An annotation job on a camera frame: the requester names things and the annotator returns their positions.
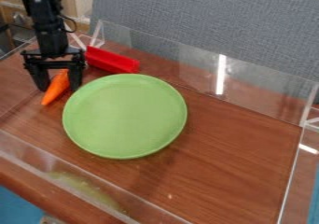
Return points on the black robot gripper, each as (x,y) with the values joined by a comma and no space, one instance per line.
(55,54)

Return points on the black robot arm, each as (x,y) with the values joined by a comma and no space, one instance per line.
(55,54)

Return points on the red plastic block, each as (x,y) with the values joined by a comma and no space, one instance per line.
(110,61)

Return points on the orange toy carrot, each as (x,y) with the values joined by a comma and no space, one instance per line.
(57,88)

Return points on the green round plate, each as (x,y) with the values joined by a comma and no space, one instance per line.
(125,116)

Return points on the clear acrylic enclosure wall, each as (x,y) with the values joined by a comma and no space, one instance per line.
(244,166)

